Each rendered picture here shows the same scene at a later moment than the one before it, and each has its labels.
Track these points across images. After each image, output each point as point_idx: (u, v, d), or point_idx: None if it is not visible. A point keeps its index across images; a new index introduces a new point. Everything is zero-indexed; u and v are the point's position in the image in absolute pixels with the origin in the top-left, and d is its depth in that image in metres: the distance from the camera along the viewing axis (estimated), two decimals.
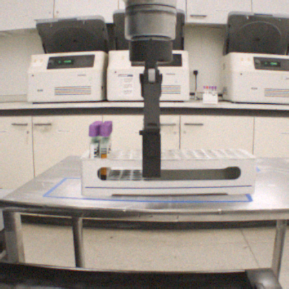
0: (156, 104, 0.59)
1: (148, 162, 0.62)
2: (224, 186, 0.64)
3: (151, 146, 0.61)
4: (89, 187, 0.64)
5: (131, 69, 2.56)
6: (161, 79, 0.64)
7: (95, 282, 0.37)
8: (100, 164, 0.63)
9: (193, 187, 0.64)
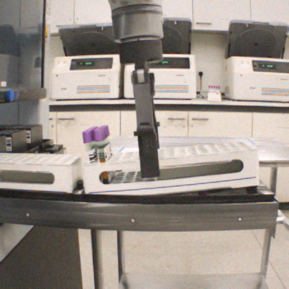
0: (148, 104, 0.59)
1: (146, 162, 0.62)
2: (228, 180, 0.63)
3: (147, 146, 0.61)
4: (93, 192, 0.64)
5: None
6: (153, 78, 0.64)
7: None
8: (101, 169, 0.64)
9: (195, 183, 0.63)
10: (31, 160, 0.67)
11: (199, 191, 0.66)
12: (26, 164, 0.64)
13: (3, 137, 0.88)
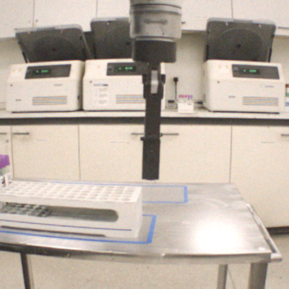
0: None
1: None
2: (101, 228, 0.61)
3: None
4: None
5: (107, 79, 2.55)
6: None
7: None
8: None
9: (69, 226, 0.62)
10: None
11: None
12: None
13: None
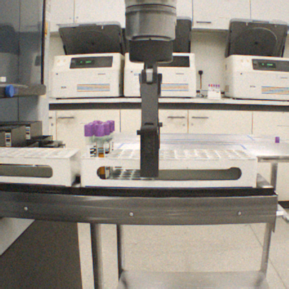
0: (153, 104, 0.59)
1: (146, 162, 0.62)
2: (224, 187, 0.63)
3: (149, 146, 0.61)
4: (89, 186, 0.64)
5: None
6: (160, 79, 0.64)
7: None
8: (100, 164, 0.63)
9: (192, 187, 0.63)
10: (29, 154, 0.66)
11: (275, 139, 1.13)
12: (24, 158, 0.64)
13: (2, 133, 0.88)
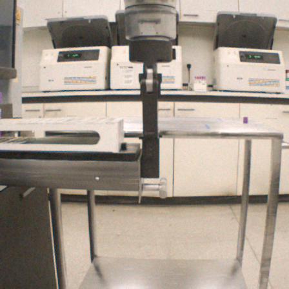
0: None
1: (154, 163, 0.69)
2: (83, 151, 0.63)
3: None
4: None
5: (131, 62, 2.92)
6: None
7: None
8: None
9: (52, 150, 0.64)
10: None
11: (243, 119, 1.13)
12: None
13: None
